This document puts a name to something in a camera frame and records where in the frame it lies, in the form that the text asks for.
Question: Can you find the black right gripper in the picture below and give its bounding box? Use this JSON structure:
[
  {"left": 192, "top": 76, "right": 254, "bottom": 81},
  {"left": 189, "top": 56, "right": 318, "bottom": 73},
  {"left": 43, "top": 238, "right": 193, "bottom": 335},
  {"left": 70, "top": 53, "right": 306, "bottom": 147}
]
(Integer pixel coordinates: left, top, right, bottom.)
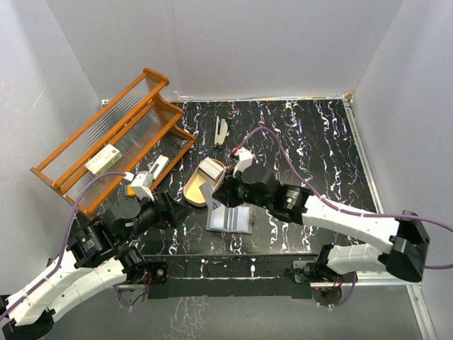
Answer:
[{"left": 213, "top": 168, "right": 271, "bottom": 210}]

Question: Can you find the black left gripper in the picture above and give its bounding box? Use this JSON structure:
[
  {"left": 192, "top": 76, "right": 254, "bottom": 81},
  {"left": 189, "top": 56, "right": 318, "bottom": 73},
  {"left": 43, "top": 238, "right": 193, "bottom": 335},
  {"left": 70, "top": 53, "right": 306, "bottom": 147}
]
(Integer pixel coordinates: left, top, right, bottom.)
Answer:
[{"left": 119, "top": 189, "right": 193, "bottom": 244}]

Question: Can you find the black right arm base motor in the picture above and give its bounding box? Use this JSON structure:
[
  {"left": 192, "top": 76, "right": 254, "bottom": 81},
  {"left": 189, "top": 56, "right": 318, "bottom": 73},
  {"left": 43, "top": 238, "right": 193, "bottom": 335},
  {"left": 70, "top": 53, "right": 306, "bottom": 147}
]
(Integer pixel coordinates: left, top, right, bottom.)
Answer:
[{"left": 283, "top": 259, "right": 358, "bottom": 290}]

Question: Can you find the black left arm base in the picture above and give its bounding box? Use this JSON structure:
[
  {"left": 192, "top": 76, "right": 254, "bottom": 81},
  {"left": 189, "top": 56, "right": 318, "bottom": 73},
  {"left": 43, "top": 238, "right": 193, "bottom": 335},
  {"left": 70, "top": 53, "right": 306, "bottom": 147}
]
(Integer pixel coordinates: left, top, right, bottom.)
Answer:
[{"left": 115, "top": 261, "right": 168, "bottom": 310}]

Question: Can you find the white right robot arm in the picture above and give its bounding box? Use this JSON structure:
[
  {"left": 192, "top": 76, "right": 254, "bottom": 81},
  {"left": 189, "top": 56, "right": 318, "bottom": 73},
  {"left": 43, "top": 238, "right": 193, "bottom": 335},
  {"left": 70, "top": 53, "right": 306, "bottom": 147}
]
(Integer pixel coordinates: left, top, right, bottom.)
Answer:
[{"left": 213, "top": 165, "right": 430, "bottom": 283}]

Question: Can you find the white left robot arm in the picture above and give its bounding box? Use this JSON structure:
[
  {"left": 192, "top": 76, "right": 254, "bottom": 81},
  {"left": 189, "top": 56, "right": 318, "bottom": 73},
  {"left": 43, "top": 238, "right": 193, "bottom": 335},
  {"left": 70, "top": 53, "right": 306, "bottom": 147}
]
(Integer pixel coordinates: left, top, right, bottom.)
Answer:
[{"left": 2, "top": 193, "right": 190, "bottom": 328}]

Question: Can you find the stack of white cards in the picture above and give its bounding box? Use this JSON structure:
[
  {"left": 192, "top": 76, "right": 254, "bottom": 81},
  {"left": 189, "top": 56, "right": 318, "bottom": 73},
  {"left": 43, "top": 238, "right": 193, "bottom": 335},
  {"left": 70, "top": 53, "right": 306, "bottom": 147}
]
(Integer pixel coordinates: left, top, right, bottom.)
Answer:
[{"left": 199, "top": 157, "right": 224, "bottom": 181}]

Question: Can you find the orange yellow small object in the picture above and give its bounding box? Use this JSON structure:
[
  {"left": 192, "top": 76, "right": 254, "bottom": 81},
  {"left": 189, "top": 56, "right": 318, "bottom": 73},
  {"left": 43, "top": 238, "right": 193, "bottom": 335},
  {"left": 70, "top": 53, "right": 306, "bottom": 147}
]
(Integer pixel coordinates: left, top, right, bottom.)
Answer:
[{"left": 126, "top": 186, "right": 135, "bottom": 197}]

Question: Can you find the white stapler on table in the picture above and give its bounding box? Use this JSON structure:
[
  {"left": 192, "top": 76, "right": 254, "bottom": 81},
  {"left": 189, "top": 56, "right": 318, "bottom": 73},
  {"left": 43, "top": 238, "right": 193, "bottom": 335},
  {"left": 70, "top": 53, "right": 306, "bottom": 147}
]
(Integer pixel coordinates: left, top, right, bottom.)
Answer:
[{"left": 214, "top": 116, "right": 229, "bottom": 148}]

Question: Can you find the white box on rack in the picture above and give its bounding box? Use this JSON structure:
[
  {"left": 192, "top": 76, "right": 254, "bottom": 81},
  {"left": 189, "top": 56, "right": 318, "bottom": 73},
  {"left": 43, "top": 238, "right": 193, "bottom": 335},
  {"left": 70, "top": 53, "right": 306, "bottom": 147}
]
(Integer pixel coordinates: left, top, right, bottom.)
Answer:
[{"left": 85, "top": 144, "right": 122, "bottom": 176}]

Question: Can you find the beige oval plastic tray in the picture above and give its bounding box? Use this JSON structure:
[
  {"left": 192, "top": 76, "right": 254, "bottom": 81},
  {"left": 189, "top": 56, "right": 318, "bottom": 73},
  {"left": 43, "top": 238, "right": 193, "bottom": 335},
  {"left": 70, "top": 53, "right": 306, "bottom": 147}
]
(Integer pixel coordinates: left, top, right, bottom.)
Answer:
[{"left": 183, "top": 159, "right": 226, "bottom": 207}]

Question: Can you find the white stapler near rack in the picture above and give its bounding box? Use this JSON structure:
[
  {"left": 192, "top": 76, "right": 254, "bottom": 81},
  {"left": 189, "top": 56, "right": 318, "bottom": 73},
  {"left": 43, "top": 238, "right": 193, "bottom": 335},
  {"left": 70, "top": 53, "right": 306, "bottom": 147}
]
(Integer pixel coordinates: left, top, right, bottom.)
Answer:
[{"left": 149, "top": 154, "right": 169, "bottom": 180}]

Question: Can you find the orange wooden rack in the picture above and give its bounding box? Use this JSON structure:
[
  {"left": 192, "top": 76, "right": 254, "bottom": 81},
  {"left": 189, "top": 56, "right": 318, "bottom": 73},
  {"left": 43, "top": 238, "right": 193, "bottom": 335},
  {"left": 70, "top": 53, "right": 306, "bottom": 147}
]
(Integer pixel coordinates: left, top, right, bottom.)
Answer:
[{"left": 31, "top": 68, "right": 195, "bottom": 204}]

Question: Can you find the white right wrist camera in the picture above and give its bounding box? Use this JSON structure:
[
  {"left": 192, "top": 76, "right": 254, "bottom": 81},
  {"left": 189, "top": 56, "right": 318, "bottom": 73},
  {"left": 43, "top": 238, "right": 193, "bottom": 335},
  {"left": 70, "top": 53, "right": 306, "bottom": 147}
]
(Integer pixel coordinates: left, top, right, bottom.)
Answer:
[{"left": 232, "top": 147, "right": 254, "bottom": 173}]

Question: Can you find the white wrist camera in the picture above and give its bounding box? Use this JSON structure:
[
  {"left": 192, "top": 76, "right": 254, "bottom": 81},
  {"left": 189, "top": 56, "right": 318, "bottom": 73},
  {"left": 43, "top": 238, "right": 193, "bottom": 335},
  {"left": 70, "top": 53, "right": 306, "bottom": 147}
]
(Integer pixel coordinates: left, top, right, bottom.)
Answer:
[
  {"left": 127, "top": 171, "right": 154, "bottom": 201},
  {"left": 232, "top": 147, "right": 254, "bottom": 173}
]

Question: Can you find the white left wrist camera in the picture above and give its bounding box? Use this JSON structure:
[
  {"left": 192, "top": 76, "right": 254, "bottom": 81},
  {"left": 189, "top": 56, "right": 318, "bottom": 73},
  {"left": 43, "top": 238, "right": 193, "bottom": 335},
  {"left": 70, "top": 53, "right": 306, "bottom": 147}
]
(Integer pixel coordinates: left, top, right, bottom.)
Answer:
[{"left": 127, "top": 171, "right": 154, "bottom": 201}]

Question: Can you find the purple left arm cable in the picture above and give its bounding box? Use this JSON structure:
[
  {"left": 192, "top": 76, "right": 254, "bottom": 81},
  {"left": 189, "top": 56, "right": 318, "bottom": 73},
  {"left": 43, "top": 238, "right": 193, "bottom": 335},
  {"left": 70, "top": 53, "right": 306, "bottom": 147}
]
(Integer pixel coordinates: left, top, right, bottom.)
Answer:
[{"left": 0, "top": 171, "right": 134, "bottom": 322}]

